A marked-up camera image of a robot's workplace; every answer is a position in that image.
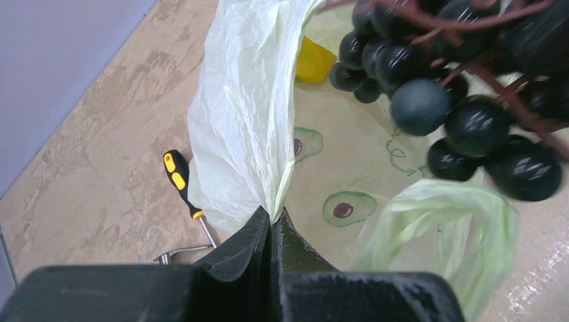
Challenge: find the black yellow screwdriver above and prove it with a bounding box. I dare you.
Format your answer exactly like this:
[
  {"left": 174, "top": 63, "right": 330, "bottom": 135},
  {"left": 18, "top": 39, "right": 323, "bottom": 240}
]
[{"left": 162, "top": 149, "right": 217, "bottom": 248}]

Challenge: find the dark fake grape bunch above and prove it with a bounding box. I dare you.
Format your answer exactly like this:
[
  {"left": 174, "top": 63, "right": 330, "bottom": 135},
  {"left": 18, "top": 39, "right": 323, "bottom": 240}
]
[{"left": 329, "top": 1, "right": 568, "bottom": 202}]

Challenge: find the light green plastic bag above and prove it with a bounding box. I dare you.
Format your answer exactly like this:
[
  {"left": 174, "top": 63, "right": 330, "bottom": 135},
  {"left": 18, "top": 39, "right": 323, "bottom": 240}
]
[{"left": 187, "top": 1, "right": 520, "bottom": 321}]

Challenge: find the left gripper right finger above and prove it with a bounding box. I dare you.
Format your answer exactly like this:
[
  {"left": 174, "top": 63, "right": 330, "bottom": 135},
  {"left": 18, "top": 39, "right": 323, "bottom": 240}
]
[{"left": 271, "top": 211, "right": 465, "bottom": 321}]

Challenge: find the grey metal tool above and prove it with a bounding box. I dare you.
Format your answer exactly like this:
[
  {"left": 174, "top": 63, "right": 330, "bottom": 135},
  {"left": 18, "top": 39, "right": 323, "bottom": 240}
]
[{"left": 152, "top": 245, "right": 213, "bottom": 265}]

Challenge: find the yellow fake fruit in bag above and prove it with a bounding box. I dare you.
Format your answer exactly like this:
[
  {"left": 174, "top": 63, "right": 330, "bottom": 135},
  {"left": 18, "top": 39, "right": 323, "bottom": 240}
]
[{"left": 295, "top": 36, "right": 337, "bottom": 85}]

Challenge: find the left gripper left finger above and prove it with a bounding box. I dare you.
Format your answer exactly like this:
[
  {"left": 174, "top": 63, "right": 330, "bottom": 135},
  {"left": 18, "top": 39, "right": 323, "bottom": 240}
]
[{"left": 1, "top": 208, "right": 270, "bottom": 321}]

